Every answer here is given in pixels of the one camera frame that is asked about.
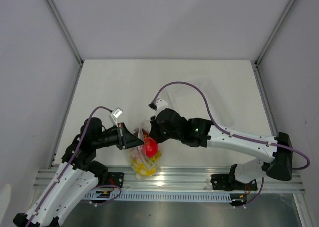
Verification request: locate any aluminium corner frame post right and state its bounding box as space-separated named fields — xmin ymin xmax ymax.
xmin=254 ymin=0 xmax=299 ymax=68

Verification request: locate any aluminium front rail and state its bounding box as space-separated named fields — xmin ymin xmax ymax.
xmin=33 ymin=165 xmax=306 ymax=193

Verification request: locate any red tomato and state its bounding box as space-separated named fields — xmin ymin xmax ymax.
xmin=142 ymin=137 xmax=158 ymax=158

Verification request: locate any yellow banana bunch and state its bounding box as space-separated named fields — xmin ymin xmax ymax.
xmin=131 ymin=158 xmax=158 ymax=179

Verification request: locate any white slotted cable duct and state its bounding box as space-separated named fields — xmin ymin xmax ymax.
xmin=82 ymin=192 xmax=231 ymax=202

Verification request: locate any white perforated plastic basket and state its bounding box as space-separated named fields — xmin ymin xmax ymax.
xmin=163 ymin=75 xmax=235 ymax=127

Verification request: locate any aluminium corner frame post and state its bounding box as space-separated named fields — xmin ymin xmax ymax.
xmin=43 ymin=0 xmax=84 ymax=66
xmin=254 ymin=0 xmax=299 ymax=68

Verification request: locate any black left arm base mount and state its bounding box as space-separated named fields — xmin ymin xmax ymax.
xmin=87 ymin=161 xmax=124 ymax=188

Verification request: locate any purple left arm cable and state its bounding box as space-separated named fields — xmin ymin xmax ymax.
xmin=24 ymin=106 xmax=115 ymax=227

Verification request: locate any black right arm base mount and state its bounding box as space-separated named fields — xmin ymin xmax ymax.
xmin=210 ymin=164 xmax=258 ymax=192

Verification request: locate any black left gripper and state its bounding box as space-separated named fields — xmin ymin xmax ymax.
xmin=93 ymin=122 xmax=144 ymax=150

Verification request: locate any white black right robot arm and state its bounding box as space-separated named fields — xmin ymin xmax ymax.
xmin=150 ymin=108 xmax=292 ymax=189

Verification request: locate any clear polka-dot zip bag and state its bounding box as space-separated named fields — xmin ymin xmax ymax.
xmin=128 ymin=120 xmax=162 ymax=180

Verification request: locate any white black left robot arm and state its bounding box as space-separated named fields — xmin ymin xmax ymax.
xmin=13 ymin=117 xmax=143 ymax=227

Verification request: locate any aluminium corner frame post left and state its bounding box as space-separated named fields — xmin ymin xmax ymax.
xmin=43 ymin=0 xmax=84 ymax=66

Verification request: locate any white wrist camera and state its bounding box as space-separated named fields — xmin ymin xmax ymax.
xmin=148 ymin=99 xmax=168 ymax=112
xmin=109 ymin=107 xmax=123 ymax=126

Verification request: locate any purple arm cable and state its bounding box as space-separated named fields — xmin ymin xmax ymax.
xmin=24 ymin=106 xmax=115 ymax=227
xmin=149 ymin=81 xmax=312 ymax=170

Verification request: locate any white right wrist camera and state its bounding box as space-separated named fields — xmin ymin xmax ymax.
xmin=148 ymin=99 xmax=168 ymax=112

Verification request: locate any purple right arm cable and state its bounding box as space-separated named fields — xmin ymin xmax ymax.
xmin=149 ymin=81 xmax=312 ymax=170

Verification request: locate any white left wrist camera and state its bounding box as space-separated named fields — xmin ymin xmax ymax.
xmin=109 ymin=107 xmax=123 ymax=126

